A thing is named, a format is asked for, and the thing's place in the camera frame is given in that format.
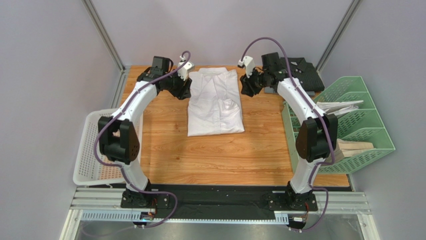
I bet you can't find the green file organizer rack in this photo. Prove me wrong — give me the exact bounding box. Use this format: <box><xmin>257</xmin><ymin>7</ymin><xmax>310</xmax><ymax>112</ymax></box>
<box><xmin>282</xmin><ymin>76</ymin><xmax>396</xmax><ymax>175</ymax></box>

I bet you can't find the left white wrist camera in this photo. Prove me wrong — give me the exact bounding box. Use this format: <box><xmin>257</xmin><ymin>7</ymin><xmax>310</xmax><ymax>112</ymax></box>
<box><xmin>177</xmin><ymin>60</ymin><xmax>195</xmax><ymax>81</ymax></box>

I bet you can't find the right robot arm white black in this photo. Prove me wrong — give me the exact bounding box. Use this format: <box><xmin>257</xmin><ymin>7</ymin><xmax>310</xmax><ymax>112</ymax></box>
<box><xmin>238</xmin><ymin>52</ymin><xmax>338</xmax><ymax>199</ymax></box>

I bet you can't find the purple cable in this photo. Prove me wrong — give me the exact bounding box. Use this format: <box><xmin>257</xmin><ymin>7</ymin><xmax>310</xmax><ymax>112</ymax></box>
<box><xmin>92</xmin><ymin>50</ymin><xmax>192</xmax><ymax>231</ymax></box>
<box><xmin>239</xmin><ymin>36</ymin><xmax>336</xmax><ymax>233</ymax></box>

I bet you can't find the folded grey shirt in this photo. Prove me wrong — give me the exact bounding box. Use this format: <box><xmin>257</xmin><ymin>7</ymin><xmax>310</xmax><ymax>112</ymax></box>
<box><xmin>264</xmin><ymin>82</ymin><xmax>316</xmax><ymax>99</ymax></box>

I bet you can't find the white plastic basket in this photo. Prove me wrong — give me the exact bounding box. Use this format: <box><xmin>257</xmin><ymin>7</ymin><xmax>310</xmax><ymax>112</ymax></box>
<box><xmin>73</xmin><ymin>108</ymin><xmax>150</xmax><ymax>190</ymax></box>

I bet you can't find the aluminium frame rail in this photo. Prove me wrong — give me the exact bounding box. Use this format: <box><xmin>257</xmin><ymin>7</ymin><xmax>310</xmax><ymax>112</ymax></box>
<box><xmin>81</xmin><ymin>0</ymin><xmax>126</xmax><ymax>73</ymax></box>

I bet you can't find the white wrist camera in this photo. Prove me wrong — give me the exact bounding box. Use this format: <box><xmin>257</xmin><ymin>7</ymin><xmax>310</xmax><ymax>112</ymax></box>
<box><xmin>237</xmin><ymin>55</ymin><xmax>256</xmax><ymax>70</ymax></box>
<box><xmin>177</xmin><ymin>60</ymin><xmax>195</xmax><ymax>81</ymax></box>

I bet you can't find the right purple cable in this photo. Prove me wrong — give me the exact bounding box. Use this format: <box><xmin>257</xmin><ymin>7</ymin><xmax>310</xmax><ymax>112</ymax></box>
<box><xmin>239</xmin><ymin>36</ymin><xmax>336</xmax><ymax>233</ymax></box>

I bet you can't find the stack of white papers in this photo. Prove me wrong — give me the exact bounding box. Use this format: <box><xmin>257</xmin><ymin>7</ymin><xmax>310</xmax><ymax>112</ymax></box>
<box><xmin>316</xmin><ymin>100</ymin><xmax>364</xmax><ymax>117</ymax></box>

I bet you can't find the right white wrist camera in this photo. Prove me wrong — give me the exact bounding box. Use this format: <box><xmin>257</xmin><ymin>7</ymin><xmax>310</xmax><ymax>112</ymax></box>
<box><xmin>237</xmin><ymin>55</ymin><xmax>256</xmax><ymax>70</ymax></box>

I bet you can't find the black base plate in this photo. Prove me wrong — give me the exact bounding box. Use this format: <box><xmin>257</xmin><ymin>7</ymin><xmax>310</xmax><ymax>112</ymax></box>
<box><xmin>120</xmin><ymin>183</ymin><xmax>352</xmax><ymax>221</ymax></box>

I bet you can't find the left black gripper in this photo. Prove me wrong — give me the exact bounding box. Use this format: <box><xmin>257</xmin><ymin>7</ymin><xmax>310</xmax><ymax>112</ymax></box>
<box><xmin>164</xmin><ymin>69</ymin><xmax>194</xmax><ymax>101</ymax></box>

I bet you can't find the folded dark striped shirt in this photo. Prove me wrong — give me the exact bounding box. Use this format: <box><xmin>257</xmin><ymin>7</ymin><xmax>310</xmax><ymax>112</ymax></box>
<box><xmin>288</xmin><ymin>57</ymin><xmax>325</xmax><ymax>92</ymax></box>

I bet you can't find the white slotted cable duct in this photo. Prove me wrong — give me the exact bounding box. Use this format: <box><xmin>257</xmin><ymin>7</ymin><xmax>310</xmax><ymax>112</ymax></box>
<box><xmin>81</xmin><ymin>209</ymin><xmax>289</xmax><ymax>225</ymax></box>

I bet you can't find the brown paper stack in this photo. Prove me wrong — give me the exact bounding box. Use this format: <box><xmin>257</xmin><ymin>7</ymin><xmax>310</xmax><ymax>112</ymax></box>
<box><xmin>334</xmin><ymin>139</ymin><xmax>375</xmax><ymax>162</ymax></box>

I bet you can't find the white long sleeve shirt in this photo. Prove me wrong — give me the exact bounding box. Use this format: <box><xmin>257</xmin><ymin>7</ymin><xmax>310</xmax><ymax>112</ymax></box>
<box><xmin>187</xmin><ymin>67</ymin><xmax>245</xmax><ymax>137</ymax></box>

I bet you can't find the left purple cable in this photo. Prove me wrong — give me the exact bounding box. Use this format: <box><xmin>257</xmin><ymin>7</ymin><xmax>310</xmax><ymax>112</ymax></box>
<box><xmin>92</xmin><ymin>50</ymin><xmax>192</xmax><ymax>231</ymax></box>

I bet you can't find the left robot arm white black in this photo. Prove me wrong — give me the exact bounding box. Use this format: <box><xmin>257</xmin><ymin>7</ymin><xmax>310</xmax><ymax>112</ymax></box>
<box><xmin>93</xmin><ymin>51</ymin><xmax>195</xmax><ymax>205</ymax></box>

